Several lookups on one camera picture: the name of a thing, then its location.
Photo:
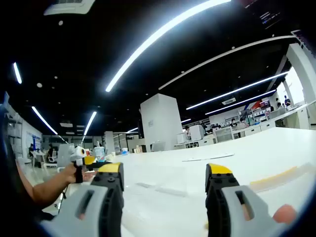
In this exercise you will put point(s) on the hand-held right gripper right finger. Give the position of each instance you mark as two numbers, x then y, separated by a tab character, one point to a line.
229	212

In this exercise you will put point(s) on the white box appliance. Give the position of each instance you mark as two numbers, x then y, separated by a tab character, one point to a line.
197	132

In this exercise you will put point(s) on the white ceiling air vent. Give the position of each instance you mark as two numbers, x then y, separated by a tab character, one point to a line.
71	6
228	101

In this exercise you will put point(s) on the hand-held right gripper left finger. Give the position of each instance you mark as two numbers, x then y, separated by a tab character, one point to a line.
74	212

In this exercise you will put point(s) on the row of white office cabinets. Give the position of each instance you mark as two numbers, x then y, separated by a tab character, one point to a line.
256	128

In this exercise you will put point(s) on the small white bucket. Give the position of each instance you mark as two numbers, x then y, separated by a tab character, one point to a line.
125	151

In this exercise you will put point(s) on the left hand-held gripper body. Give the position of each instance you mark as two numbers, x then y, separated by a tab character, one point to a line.
79	153

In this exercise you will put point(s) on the person's left hand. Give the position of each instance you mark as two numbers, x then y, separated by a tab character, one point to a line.
69	174

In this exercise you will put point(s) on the flat white strip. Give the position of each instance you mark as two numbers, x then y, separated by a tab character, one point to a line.
209	157

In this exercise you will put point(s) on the person's right hand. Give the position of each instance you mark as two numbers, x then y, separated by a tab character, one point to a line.
285	214

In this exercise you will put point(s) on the clear lid with yellow latches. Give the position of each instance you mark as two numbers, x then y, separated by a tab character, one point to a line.
271	179

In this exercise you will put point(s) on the ceiling light strip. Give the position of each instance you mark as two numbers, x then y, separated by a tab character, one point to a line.
148	47
90	123
44	120
237	90
240	101
17	72

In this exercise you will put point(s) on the white cup with blue print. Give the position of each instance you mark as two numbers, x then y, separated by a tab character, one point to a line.
100	151

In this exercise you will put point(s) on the grey laptop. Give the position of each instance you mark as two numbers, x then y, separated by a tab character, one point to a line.
158	146

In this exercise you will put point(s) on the white square column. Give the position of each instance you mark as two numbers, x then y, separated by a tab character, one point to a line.
160	123
300	69

